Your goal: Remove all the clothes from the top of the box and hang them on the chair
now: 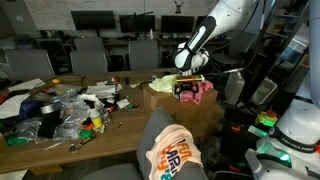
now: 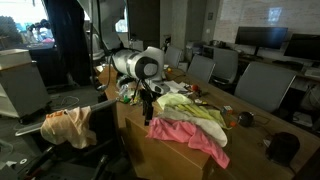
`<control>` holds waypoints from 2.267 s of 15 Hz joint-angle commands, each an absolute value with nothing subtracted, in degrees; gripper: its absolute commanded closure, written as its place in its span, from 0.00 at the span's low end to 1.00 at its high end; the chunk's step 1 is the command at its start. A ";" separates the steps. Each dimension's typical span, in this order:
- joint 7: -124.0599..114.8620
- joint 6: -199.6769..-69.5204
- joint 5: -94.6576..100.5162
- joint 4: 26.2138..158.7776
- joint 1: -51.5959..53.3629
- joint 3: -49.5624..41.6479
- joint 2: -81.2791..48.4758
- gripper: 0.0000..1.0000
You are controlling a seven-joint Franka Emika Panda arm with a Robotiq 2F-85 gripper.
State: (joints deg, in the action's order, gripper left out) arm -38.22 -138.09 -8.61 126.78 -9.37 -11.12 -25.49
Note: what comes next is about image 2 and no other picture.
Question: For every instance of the grey office chair holding clothes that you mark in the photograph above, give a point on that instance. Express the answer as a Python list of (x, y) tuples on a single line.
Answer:
[(105, 104)]

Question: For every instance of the white storage box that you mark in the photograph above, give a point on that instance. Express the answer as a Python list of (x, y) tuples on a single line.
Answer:
[(13, 57)]

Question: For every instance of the small green item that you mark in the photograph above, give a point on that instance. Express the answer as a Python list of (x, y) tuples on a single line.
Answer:
[(126, 99)]

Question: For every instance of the large cardboard box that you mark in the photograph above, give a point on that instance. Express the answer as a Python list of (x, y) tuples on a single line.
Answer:
[(166, 156)]

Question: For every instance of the stack of white papers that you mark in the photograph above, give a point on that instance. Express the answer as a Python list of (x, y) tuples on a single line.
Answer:
[(176, 87)]

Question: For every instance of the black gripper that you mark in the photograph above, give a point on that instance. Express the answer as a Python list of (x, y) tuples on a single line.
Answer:
[(148, 96)]

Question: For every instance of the peach printed t-shirt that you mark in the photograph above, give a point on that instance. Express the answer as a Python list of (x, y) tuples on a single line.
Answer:
[(71, 128)]

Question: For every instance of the orange ball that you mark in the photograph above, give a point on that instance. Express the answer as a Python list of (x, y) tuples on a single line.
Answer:
[(195, 88)]

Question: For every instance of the black robot stand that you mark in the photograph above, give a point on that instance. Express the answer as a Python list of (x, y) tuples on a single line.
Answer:
[(33, 165)]

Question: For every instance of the yellow striped cloth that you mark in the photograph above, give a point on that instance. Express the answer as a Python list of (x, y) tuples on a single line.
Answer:
[(196, 111)]

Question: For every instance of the dark round bowl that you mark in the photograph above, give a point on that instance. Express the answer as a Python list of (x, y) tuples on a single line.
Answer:
[(283, 148)]

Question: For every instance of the small orange object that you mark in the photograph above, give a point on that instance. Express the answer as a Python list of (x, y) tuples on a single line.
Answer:
[(233, 124)]

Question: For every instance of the rubik's cube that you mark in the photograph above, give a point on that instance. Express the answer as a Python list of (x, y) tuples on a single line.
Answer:
[(227, 110)]

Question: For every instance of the pink cloth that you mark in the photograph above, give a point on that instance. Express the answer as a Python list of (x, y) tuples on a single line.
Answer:
[(180, 133)]

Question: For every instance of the black wall sign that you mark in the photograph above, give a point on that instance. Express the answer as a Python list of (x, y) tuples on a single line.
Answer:
[(210, 16)]

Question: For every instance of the yellow ball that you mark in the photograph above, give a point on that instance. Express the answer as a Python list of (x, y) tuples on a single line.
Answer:
[(169, 70)]

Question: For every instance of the wide black computer monitor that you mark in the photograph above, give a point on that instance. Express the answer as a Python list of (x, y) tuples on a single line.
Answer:
[(261, 36)]

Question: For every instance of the cream white cloth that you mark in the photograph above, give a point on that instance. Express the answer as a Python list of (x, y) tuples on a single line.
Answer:
[(210, 128)]

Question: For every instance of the computer keyboard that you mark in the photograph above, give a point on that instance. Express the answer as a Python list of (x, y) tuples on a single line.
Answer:
[(312, 72)]

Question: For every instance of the pile of cluttered items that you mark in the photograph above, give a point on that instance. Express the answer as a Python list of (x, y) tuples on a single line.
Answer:
[(125, 90)]

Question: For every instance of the light green cloth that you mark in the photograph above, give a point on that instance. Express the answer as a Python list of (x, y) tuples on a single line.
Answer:
[(175, 99)]

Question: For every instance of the small white cabinet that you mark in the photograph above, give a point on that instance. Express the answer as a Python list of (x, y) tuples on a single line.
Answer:
[(136, 45)]

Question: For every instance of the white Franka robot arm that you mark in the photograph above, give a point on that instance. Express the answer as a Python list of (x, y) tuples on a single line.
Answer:
[(133, 65)]

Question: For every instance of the whiteboard with writing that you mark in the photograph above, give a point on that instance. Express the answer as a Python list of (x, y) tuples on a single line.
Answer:
[(253, 13)]

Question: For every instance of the grey rolling cabinet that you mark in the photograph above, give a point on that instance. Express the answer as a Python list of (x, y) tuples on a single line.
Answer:
[(21, 88)]

